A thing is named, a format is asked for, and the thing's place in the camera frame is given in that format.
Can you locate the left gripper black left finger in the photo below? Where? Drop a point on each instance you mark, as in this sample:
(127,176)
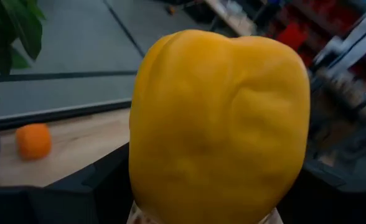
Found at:
(61,202)

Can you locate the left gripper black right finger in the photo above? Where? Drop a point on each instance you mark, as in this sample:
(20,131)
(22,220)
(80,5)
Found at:
(341,205)

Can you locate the yellow bell pepper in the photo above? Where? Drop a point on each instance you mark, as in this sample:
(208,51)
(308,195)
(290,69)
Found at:
(217,124)

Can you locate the orange fruit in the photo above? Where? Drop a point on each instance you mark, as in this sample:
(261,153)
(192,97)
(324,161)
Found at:
(33,141)

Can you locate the green potted plant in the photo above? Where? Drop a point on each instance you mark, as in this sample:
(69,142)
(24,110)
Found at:
(27,31)

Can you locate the storage shelf with bins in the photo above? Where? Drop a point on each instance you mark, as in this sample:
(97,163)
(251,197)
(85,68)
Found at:
(292,35)

